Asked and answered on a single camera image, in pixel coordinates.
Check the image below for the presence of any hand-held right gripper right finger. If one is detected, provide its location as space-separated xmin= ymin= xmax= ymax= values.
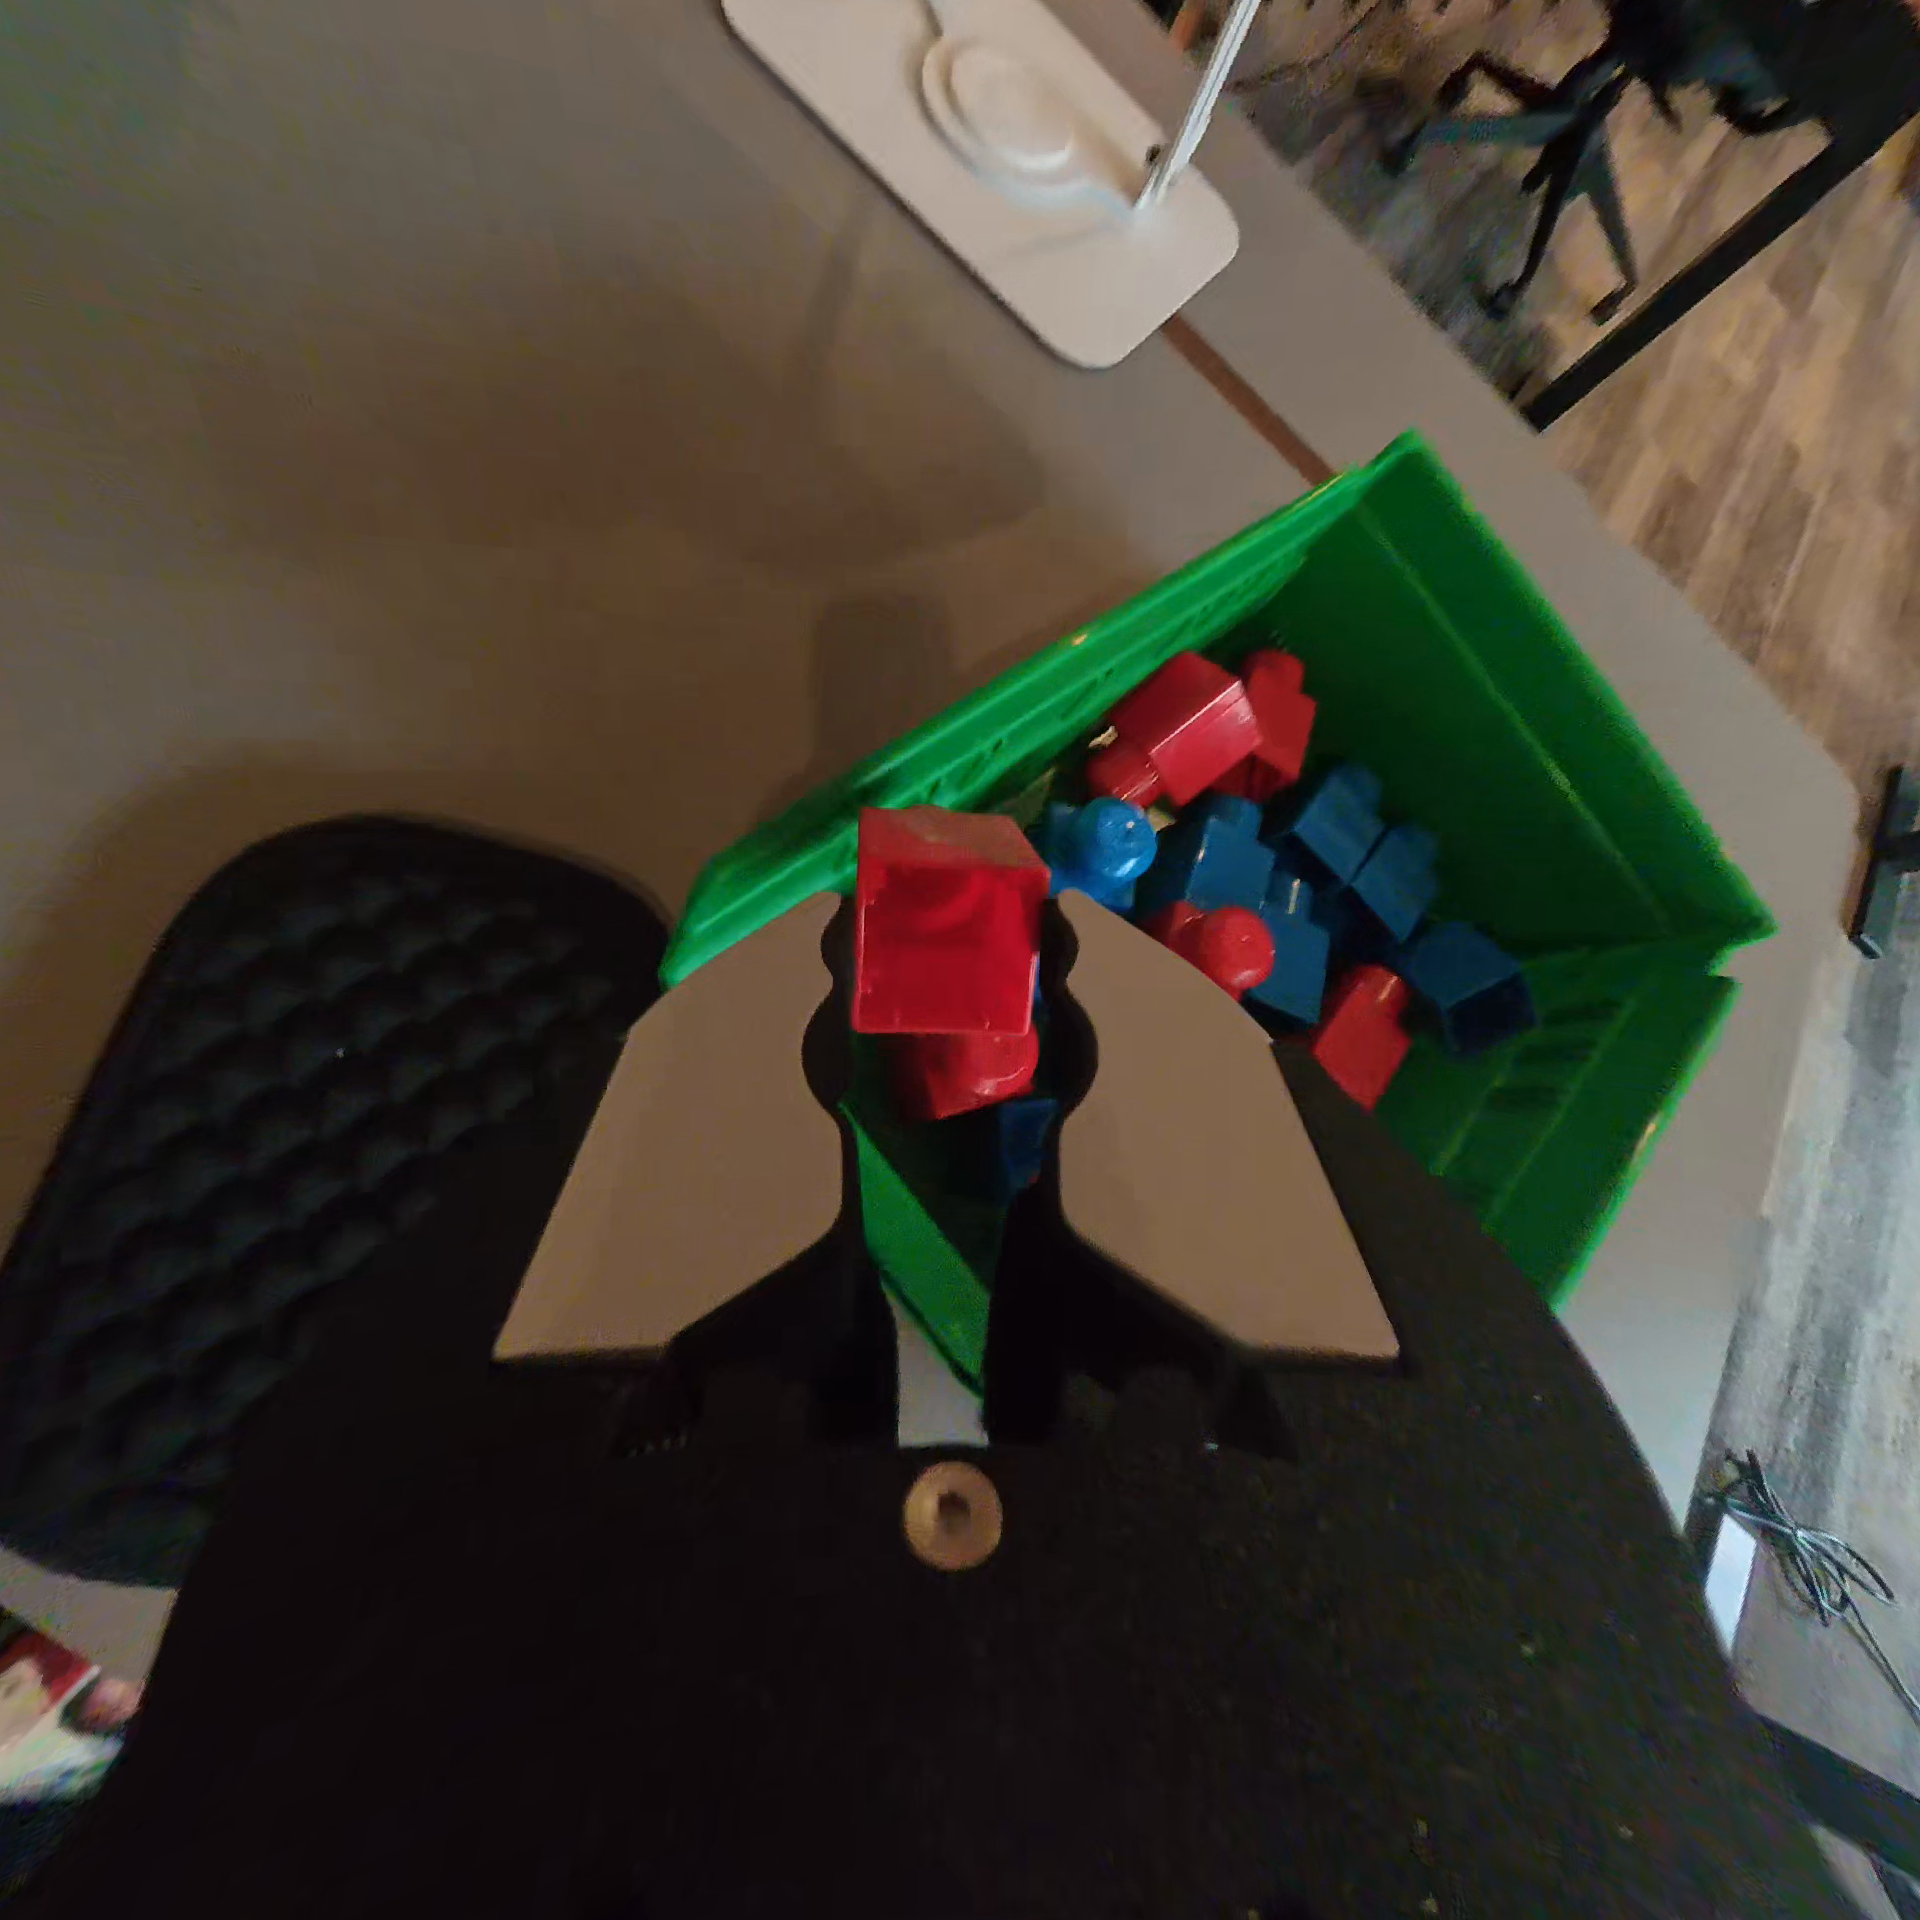
xmin=1043 ymin=892 xmax=1403 ymax=1367

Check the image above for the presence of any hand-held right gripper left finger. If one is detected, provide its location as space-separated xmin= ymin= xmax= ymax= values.
xmin=491 ymin=892 xmax=860 ymax=1364

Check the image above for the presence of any pile of mega blocks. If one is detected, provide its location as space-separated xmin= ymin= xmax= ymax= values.
xmin=983 ymin=647 xmax=1537 ymax=1202

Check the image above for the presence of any red mega block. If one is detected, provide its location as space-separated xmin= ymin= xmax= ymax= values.
xmin=852 ymin=804 xmax=1052 ymax=1125

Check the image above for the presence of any green plastic bin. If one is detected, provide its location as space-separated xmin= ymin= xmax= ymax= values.
xmin=660 ymin=429 xmax=1779 ymax=1389

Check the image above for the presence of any black mesh pad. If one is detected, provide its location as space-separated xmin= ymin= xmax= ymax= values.
xmin=0 ymin=813 xmax=671 ymax=1585

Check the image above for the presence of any red white printed packet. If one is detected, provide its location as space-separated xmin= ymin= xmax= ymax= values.
xmin=0 ymin=1628 xmax=145 ymax=1801

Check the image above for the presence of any black office chair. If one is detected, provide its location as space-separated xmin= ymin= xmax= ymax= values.
xmin=1381 ymin=0 xmax=1801 ymax=324

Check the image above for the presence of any grey cable bundle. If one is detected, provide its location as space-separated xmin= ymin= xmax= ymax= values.
xmin=1708 ymin=1448 xmax=1920 ymax=1729

